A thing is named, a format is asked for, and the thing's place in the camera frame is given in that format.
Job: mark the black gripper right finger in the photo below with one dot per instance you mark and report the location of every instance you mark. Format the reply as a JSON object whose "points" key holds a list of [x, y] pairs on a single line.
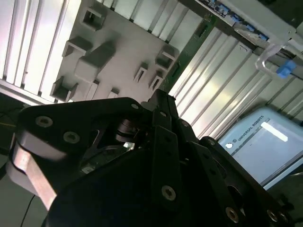
{"points": [[208, 160]]}

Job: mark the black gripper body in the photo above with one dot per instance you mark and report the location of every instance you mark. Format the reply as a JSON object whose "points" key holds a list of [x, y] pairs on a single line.
{"points": [[113, 196]]}

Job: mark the green RAM stick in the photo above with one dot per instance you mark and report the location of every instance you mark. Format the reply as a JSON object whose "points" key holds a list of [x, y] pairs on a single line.
{"points": [[191, 48]]}

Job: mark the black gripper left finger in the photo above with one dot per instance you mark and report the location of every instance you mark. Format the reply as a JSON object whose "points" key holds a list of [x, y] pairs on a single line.
{"points": [[78, 113]]}

